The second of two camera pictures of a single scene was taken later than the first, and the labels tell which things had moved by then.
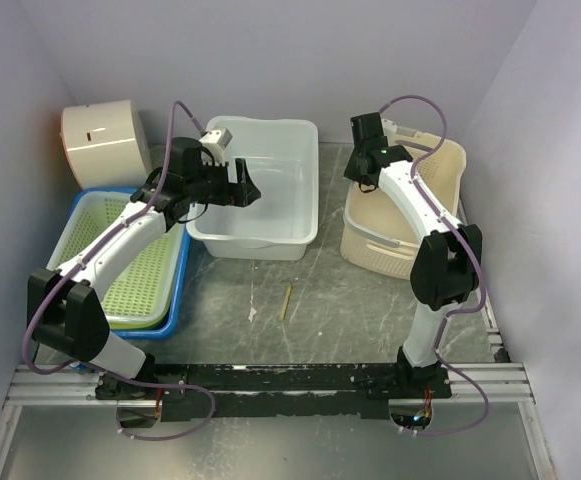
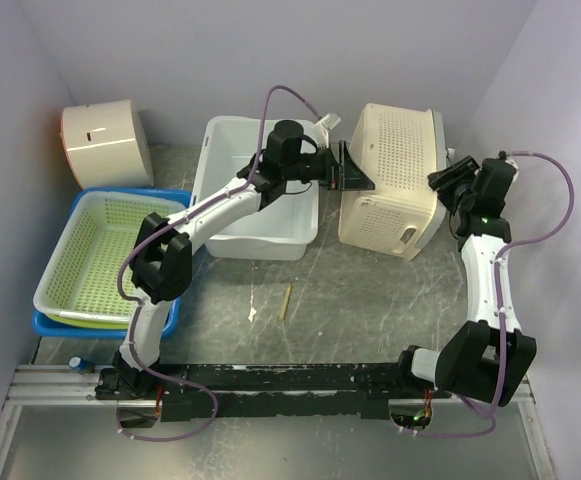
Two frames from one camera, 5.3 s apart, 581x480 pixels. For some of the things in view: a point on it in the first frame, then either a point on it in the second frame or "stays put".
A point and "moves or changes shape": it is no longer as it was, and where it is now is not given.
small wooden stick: (286, 301) stays put
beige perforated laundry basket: (374, 237) moves or changes shape
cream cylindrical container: (106, 144) stays put
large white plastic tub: (282, 157) stays put
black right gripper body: (351, 171) -> (457, 198)
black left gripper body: (212, 185) -> (314, 169)
